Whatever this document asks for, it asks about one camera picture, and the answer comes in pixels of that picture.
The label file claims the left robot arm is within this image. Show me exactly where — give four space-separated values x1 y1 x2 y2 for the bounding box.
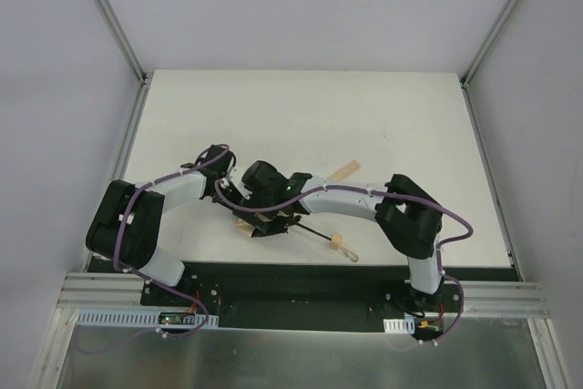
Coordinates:
86 144 236 296

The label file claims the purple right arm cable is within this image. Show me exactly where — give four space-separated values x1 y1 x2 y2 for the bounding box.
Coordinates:
213 179 473 344

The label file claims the left aluminium frame post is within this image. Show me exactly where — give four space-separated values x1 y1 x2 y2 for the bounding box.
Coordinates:
93 0 148 85

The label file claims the white cable duct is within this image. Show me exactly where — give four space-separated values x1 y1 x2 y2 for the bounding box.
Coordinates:
77 309 219 331
383 318 415 335

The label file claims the aluminium front rail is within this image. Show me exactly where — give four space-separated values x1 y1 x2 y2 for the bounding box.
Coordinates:
56 272 550 319

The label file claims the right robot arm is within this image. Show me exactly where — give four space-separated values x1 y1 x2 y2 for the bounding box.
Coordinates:
234 160 443 312

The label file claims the left white cable duct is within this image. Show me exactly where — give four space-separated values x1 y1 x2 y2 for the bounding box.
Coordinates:
77 309 219 331

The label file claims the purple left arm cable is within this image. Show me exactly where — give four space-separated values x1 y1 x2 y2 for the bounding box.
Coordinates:
112 142 233 274

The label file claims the right white cable duct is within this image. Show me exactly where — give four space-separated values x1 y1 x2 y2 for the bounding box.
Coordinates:
383 318 415 335

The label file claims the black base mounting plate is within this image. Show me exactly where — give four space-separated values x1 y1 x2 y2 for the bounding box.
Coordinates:
88 256 470 331

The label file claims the right aluminium frame post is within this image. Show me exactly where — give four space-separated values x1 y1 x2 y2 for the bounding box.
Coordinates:
460 0 522 89

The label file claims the beige folding umbrella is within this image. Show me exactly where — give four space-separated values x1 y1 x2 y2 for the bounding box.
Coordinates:
233 160 359 262

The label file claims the aluminium frame post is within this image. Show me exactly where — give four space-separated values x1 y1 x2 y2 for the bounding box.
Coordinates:
460 0 522 89
93 0 148 85

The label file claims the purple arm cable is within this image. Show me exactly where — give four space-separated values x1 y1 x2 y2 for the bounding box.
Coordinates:
213 179 473 344
112 142 233 274

